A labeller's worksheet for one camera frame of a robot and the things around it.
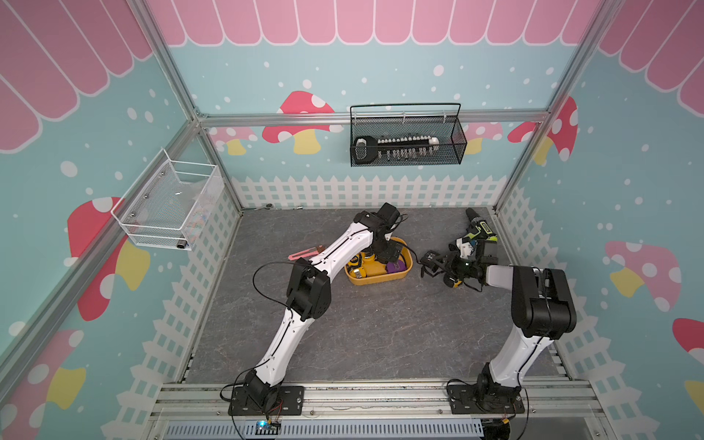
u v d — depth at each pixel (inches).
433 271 39.0
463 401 29.2
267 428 28.6
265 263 40.5
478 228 42.9
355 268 39.2
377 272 39.0
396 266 39.0
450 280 37.3
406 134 36.3
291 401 29.5
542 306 20.4
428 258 39.1
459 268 34.9
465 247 37.1
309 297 23.4
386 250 34.0
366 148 35.3
